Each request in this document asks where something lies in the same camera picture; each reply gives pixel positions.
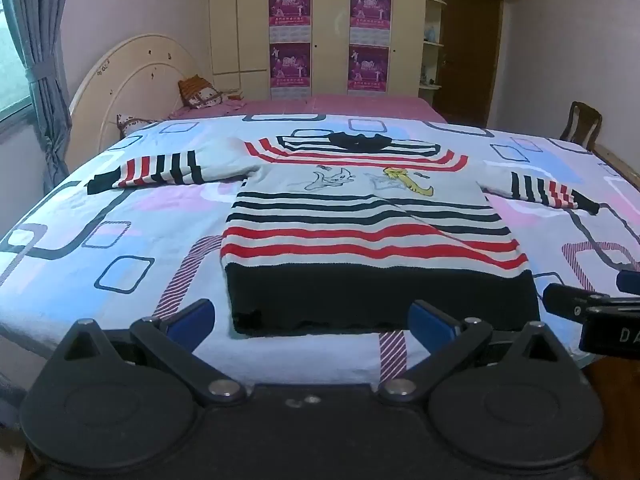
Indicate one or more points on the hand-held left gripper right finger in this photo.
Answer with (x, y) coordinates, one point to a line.
(429, 322)

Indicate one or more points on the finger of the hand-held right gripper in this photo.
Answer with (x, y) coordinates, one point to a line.
(567, 300)
(630, 281)

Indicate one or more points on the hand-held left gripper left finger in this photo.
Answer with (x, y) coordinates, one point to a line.
(192, 317)

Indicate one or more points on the striped knit sweater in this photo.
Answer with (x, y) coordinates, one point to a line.
(350, 225)

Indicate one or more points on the patterned bed cover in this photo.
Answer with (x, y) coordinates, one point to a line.
(125, 220)

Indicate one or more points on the wooden chair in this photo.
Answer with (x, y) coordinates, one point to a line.
(580, 122)

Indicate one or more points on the orange patterned cushion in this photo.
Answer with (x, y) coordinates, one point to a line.
(200, 92)

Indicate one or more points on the cream arched headboard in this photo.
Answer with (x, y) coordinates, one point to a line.
(130, 75)

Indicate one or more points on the brown wooden door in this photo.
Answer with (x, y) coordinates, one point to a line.
(470, 50)

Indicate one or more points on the grey curtain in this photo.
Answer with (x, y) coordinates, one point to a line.
(45, 60)

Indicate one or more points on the cream wardrobe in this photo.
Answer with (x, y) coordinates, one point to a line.
(330, 35)

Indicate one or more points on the window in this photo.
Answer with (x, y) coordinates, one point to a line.
(12, 70)

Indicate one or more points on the wooden bed frame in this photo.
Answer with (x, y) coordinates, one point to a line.
(617, 160)

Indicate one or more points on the purple wall poster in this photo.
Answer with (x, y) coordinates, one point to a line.
(368, 67)
(370, 5)
(290, 5)
(290, 67)

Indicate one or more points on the corner wall shelf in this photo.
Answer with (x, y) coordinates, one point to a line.
(432, 45)

